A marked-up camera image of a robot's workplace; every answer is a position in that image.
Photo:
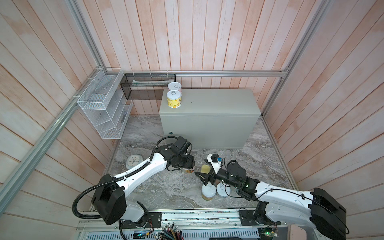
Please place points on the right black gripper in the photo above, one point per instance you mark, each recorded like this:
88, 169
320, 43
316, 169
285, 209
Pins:
207, 177

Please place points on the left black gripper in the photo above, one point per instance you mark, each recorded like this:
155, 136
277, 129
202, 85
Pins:
190, 163

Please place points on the yellow label white-lid can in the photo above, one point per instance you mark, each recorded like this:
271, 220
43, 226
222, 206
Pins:
174, 99

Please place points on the pink label white can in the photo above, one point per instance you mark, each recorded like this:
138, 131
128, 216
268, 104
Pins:
175, 86

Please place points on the yellow can plain lid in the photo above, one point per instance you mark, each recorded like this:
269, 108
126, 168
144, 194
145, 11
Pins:
189, 170

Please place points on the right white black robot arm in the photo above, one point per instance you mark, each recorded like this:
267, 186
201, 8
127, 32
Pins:
315, 209

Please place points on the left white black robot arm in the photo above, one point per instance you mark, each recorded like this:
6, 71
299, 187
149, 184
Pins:
110, 197

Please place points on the yellow oval sardine tin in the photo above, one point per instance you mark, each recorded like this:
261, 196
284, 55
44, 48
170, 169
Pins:
205, 169

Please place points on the orange can plain lid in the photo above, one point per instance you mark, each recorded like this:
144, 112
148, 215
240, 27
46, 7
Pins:
208, 192

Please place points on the blue label pull-tab can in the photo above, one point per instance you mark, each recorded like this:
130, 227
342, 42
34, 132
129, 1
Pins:
223, 190

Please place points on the small white round clock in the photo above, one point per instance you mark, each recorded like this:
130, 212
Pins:
133, 160

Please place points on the grey metal cabinet box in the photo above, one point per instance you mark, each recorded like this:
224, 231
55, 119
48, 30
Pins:
211, 118

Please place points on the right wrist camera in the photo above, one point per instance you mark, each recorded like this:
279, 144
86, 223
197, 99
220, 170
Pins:
215, 161

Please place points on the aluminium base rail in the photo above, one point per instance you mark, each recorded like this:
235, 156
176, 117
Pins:
195, 224

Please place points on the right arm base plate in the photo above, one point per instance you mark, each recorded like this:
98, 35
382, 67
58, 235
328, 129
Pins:
249, 218

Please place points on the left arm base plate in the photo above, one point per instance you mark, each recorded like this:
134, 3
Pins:
149, 220

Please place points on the black mesh wall basket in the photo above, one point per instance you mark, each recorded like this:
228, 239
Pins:
139, 87

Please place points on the white wire mesh shelf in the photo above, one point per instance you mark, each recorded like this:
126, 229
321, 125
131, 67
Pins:
104, 103

